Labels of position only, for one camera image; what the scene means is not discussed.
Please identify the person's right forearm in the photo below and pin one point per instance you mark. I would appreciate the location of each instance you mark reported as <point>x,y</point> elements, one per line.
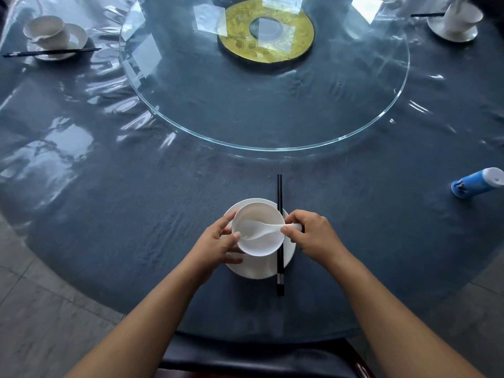
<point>393,322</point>

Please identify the dark wooden chair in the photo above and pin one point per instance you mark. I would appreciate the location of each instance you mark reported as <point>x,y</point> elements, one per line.
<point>256,362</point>

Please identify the round table with blue cloth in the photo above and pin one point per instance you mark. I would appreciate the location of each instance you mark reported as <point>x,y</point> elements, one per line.
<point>118,232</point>

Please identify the glass lazy susan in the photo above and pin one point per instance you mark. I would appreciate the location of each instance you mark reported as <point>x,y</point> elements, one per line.
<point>275,114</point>

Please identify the gold turntable base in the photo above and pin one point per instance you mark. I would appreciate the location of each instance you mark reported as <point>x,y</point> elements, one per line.
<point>236,43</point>

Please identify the white ceramic spoon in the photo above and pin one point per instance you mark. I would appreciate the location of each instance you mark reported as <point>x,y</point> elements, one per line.
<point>456,7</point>
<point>252,228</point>

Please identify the person's left forearm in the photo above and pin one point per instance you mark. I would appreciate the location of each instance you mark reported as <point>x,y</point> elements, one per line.
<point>149,326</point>

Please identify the blue white bottle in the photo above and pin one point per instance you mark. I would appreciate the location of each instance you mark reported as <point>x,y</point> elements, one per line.
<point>472,183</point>

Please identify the white ceramic bowl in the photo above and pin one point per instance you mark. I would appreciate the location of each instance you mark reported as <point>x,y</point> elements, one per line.
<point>43,29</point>
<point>260,248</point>
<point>464,17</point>

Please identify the person's right hand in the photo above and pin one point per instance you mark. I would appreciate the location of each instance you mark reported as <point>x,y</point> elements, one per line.
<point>319,240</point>

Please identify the white ceramic plate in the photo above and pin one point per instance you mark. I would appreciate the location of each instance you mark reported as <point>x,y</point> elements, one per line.
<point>256,269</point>
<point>76,35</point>
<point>437,31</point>

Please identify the person's left hand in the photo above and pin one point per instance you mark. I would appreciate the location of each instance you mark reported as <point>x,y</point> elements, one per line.
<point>212,248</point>

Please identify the clear plastic table cover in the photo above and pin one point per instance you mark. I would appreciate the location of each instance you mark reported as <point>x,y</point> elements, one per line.
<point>47,153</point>

